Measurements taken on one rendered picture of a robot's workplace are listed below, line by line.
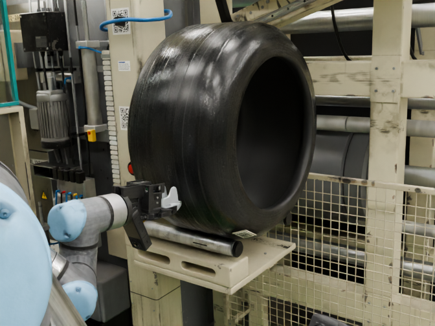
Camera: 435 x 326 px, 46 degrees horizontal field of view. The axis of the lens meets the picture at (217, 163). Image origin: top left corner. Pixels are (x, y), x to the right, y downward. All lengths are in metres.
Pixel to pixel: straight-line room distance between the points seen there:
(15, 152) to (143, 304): 0.65
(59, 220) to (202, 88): 0.44
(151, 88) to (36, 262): 0.98
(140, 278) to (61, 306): 1.24
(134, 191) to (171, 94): 0.26
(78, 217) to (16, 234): 0.69
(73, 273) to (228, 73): 0.57
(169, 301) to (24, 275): 1.49
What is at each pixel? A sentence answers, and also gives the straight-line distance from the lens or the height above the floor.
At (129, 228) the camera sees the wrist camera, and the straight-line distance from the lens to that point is 1.17.
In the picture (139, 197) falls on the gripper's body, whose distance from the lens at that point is 1.14.
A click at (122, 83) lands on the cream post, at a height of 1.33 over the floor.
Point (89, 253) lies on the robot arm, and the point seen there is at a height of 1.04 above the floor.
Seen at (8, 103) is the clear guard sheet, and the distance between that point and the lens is 1.72.
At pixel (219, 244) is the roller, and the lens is 1.38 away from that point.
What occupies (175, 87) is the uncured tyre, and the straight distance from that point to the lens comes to 1.23.
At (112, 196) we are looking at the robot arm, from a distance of 1.09.
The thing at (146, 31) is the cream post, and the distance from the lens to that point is 1.57.
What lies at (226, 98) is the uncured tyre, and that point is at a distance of 1.18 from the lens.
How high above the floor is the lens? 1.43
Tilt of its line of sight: 13 degrees down
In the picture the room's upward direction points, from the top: 2 degrees counter-clockwise
